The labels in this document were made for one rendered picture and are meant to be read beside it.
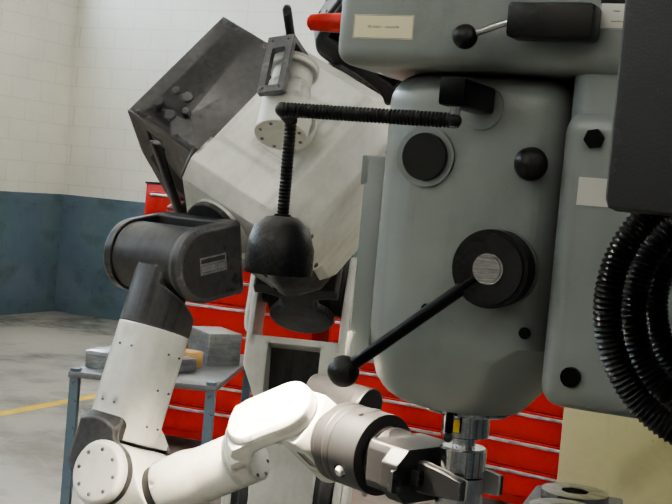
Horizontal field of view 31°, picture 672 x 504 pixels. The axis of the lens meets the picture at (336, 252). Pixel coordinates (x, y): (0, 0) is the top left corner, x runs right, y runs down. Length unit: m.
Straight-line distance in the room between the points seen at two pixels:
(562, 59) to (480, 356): 0.28
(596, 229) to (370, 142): 0.61
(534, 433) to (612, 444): 2.97
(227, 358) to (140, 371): 3.01
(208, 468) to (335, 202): 0.39
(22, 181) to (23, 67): 1.10
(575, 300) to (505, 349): 0.09
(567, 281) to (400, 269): 0.17
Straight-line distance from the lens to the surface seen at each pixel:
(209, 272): 1.54
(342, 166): 1.60
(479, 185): 1.12
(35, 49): 12.45
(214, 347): 4.49
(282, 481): 1.93
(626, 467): 2.99
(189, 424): 6.79
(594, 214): 1.07
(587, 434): 3.00
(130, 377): 1.52
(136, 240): 1.57
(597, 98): 1.09
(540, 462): 5.96
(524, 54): 1.10
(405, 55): 1.14
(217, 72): 1.68
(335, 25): 1.40
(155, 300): 1.53
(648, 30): 0.82
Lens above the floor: 1.51
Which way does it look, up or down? 3 degrees down
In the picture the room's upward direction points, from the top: 5 degrees clockwise
